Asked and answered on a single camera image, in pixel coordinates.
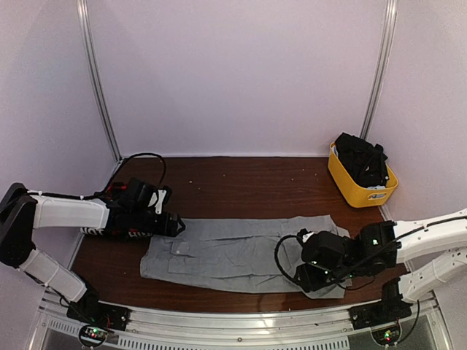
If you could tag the grey long sleeve shirt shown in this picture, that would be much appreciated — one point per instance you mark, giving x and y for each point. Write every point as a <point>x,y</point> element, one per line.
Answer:
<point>233,255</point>

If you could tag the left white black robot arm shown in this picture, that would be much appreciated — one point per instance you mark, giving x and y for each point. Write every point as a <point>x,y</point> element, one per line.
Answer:
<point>23,211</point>

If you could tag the black clothes in basket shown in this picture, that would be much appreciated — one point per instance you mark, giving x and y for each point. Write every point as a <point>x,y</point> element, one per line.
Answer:
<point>363,161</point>

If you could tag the aluminium frame post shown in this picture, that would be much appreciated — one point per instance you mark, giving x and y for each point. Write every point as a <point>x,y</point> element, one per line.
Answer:
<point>386,43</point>
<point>95,79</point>

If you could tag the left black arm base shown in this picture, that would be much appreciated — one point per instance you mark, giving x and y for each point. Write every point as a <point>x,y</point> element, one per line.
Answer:
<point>100,320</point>

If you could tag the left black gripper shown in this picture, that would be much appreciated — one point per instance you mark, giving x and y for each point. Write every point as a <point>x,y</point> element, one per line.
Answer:
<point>163,230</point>

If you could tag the right aluminium frame post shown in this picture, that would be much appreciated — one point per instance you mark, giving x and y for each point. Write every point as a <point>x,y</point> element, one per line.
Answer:
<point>386,43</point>

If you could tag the front aluminium rail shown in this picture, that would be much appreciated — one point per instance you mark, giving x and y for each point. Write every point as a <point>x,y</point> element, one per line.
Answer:
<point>323,328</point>

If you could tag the red black plaid shirt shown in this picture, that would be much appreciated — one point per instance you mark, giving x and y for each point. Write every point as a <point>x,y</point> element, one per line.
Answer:
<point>129,216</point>

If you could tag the left aluminium frame post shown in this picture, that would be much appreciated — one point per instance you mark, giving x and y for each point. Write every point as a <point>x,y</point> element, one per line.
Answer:
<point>95,79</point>

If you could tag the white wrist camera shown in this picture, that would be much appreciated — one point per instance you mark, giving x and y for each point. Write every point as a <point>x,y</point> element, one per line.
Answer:
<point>160,198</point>
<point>303,235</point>

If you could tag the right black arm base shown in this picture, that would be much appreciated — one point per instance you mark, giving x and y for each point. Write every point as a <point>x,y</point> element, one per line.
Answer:
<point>383,317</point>

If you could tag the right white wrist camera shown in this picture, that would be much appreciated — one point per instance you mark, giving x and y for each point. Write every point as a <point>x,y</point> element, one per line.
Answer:
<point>303,235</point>

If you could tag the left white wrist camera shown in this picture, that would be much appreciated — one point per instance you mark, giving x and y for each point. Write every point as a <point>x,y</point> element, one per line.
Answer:
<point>160,198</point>

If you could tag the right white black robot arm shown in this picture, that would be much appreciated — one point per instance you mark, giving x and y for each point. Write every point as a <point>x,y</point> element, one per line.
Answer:
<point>329,259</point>

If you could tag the yellow plastic basket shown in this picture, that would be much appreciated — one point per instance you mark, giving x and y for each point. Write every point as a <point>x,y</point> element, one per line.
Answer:
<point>355,195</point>

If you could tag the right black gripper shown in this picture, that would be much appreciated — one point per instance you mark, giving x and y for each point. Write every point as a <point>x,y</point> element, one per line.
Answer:
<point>309,281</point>

